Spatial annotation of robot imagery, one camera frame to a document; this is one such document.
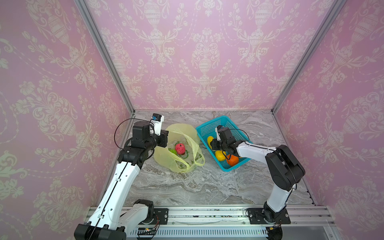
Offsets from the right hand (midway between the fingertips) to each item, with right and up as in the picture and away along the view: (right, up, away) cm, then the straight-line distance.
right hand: (212, 142), depth 95 cm
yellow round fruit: (+4, -7, -7) cm, 10 cm away
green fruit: (-25, -5, -3) cm, 25 cm away
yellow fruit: (-1, +3, 0) cm, 3 cm away
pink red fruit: (-21, -4, -2) cm, 21 cm away
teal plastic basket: (-2, +8, +8) cm, 11 cm away
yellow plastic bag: (-16, +6, -21) cm, 27 cm away
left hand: (-24, +8, -22) cm, 34 cm away
